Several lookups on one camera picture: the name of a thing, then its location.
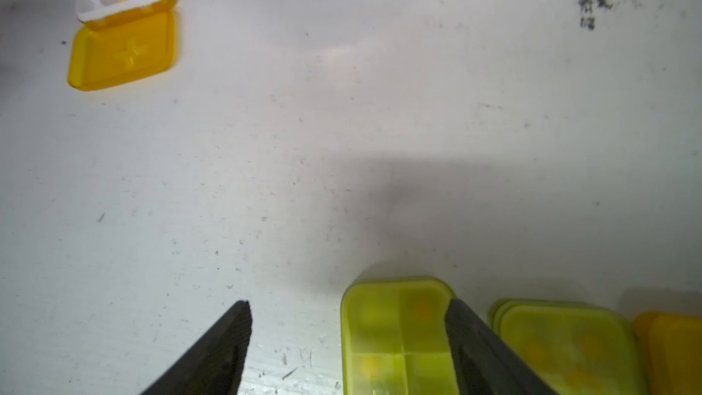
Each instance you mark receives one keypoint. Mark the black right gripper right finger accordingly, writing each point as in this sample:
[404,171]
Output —
[483,363]

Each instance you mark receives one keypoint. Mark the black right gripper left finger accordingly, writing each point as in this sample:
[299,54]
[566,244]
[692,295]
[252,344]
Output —
[215,363]

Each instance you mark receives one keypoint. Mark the small green pillbox front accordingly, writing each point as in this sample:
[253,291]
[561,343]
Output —
[575,348]

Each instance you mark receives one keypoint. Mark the yellow pillbox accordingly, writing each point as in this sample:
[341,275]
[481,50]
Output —
[122,41]
[672,348]

